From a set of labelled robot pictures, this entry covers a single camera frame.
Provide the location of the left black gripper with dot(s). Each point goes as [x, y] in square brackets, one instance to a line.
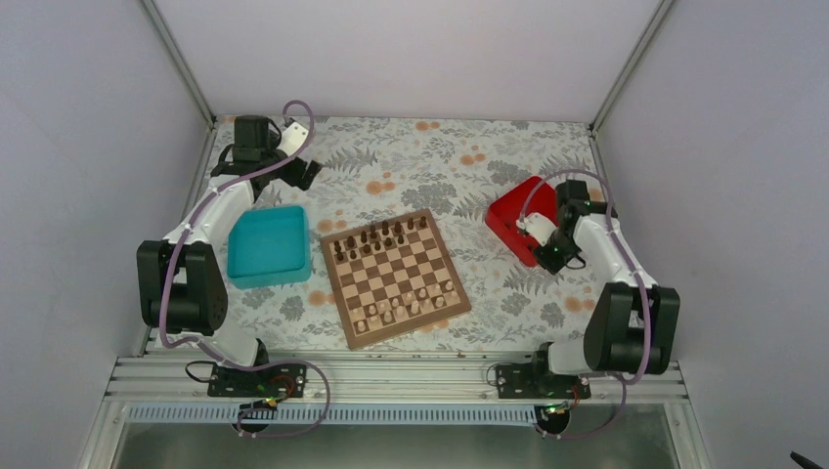
[293, 178]

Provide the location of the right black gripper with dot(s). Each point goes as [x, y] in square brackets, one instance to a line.
[553, 266]

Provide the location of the red plastic tray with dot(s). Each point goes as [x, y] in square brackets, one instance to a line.
[503, 213]

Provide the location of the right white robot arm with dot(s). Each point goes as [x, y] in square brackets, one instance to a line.
[633, 324]

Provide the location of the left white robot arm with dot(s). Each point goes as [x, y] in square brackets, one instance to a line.
[181, 286]

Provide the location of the floral tablecloth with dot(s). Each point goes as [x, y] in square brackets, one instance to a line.
[374, 169]

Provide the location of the blue plastic tray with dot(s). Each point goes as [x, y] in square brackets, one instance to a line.
[269, 246]

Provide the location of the wooden chessboard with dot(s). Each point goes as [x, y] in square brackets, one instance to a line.
[389, 281]

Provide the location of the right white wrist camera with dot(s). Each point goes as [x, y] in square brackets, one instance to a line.
[537, 226]

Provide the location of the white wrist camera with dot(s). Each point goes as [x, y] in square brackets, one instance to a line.
[537, 226]
[293, 137]

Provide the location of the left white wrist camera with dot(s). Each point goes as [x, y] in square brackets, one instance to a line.
[293, 137]

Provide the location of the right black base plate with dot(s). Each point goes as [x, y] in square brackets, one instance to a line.
[519, 381]

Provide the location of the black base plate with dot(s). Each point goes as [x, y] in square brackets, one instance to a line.
[519, 381]
[283, 381]

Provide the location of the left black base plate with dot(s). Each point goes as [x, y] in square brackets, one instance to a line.
[283, 381]

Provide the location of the aluminium front rail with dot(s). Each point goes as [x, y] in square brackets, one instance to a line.
[344, 379]

